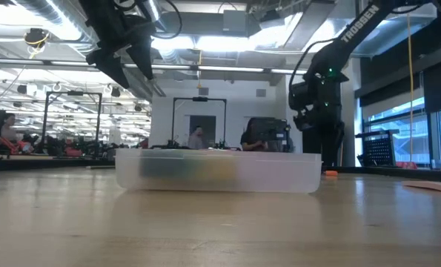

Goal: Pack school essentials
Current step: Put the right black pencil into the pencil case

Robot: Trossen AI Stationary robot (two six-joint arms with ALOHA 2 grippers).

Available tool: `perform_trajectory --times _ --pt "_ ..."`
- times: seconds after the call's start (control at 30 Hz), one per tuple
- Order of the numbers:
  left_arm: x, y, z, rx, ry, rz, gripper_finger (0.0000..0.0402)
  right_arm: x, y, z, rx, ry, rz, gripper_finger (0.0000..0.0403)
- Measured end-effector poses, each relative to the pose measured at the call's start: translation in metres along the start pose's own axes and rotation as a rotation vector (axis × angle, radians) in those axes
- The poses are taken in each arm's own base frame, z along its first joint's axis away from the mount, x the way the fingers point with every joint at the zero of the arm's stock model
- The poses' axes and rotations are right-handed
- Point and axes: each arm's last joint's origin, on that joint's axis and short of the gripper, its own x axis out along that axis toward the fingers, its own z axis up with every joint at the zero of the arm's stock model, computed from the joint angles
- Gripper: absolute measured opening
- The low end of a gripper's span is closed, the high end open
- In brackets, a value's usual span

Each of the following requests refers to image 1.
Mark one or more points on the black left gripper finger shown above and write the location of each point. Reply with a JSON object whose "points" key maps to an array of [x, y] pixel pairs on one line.
{"points": [[142, 55], [109, 66]]}

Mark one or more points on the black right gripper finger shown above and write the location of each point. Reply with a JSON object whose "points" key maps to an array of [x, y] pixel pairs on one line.
{"points": [[333, 155], [321, 157]]}

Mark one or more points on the orange marker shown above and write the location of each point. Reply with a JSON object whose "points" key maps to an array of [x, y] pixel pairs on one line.
{"points": [[331, 173]]}

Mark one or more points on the clear plastic container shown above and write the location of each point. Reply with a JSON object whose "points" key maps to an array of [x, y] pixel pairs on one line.
{"points": [[272, 174]]}

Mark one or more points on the pale pink sticky note pad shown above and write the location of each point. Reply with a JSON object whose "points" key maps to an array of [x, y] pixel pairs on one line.
{"points": [[433, 186]]}

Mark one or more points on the yellow green crayon box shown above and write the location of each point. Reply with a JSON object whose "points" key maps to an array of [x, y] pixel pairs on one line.
{"points": [[190, 170]]}

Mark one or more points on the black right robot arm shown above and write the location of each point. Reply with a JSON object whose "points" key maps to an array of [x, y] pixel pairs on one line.
{"points": [[361, 26]]}

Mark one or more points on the black pendant lamp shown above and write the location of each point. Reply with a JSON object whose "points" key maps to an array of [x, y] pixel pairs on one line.
{"points": [[115, 92]]}

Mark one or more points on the black pegboard cart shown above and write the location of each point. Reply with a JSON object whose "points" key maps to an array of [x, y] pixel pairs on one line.
{"points": [[379, 150]]}

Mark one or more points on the person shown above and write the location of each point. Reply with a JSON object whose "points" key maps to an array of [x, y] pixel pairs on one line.
{"points": [[8, 130], [249, 142], [196, 141]]}

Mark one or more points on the small red object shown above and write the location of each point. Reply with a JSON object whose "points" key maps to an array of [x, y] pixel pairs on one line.
{"points": [[405, 165]]}

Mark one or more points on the long ceiling light strip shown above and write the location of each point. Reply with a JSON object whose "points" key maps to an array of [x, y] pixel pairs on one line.
{"points": [[227, 69]]}

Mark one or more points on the red bag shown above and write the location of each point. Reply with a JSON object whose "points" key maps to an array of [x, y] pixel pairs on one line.
{"points": [[73, 152]]}

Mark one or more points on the grey door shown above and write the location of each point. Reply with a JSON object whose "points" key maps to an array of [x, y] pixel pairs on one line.
{"points": [[210, 126]]}

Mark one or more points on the grey ceiling junction box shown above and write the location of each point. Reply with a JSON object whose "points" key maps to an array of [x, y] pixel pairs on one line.
{"points": [[235, 22]]}

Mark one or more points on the clear plastic cup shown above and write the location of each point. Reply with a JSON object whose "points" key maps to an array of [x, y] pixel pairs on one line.
{"points": [[437, 165]]}

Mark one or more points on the dark background table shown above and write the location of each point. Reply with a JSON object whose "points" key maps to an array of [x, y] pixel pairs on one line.
{"points": [[57, 162]]}

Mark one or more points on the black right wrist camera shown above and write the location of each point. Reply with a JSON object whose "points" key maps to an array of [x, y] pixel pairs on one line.
{"points": [[298, 96]]}

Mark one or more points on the long silver air duct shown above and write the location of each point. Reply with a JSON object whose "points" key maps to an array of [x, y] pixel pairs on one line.
{"points": [[57, 22]]}

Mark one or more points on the black aluminium table frame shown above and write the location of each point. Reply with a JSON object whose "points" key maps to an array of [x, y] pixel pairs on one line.
{"points": [[390, 174]]}

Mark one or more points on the grey wall speaker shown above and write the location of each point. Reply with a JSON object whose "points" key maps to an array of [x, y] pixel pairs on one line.
{"points": [[204, 91], [261, 92]]}

